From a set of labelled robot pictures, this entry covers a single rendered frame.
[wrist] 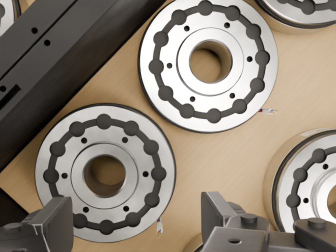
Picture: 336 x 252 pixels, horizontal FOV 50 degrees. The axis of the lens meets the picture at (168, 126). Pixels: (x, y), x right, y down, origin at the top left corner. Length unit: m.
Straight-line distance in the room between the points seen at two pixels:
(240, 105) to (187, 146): 0.06
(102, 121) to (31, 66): 0.08
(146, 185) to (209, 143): 0.07
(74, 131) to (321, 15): 0.20
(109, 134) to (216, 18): 0.11
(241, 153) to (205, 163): 0.03
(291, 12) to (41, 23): 0.17
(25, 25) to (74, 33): 0.02
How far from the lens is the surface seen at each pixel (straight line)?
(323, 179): 0.29
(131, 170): 0.26
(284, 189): 0.28
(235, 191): 0.31
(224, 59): 0.28
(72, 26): 0.20
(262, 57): 0.28
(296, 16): 0.29
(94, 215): 0.27
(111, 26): 0.23
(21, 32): 0.20
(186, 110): 0.26
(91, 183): 0.28
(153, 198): 0.27
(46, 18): 0.20
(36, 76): 0.20
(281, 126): 0.31
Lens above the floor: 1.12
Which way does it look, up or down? 86 degrees down
